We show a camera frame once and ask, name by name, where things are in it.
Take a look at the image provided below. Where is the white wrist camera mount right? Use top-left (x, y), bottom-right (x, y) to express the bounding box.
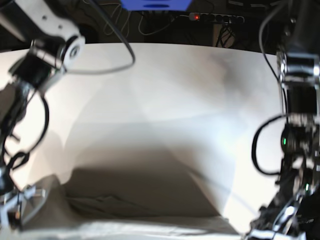
top-left (0, 185), bottom-right (48, 230)

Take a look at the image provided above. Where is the blue plastic bin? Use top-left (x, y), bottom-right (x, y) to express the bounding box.
top-left (120, 0), bottom-right (192, 11)

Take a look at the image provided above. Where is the white looped cable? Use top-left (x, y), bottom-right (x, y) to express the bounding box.
top-left (102, 4), bottom-right (176, 36)

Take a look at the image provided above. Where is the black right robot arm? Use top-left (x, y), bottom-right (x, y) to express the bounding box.
top-left (0, 0), bottom-right (130, 156)

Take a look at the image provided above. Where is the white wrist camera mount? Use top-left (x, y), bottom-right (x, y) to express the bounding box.
top-left (0, 185), bottom-right (48, 230)
top-left (243, 197), bottom-right (305, 240)

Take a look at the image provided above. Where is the beige grey t-shirt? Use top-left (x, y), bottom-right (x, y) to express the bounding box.
top-left (16, 174), bottom-right (241, 240)

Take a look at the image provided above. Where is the black power strip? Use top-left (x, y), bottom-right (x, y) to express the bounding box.
top-left (188, 12), bottom-right (245, 25)

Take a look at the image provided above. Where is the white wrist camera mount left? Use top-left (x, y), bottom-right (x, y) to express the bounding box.
top-left (243, 197), bottom-right (305, 240)

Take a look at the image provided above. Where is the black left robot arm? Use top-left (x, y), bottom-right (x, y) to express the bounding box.
top-left (251, 0), bottom-right (320, 233)

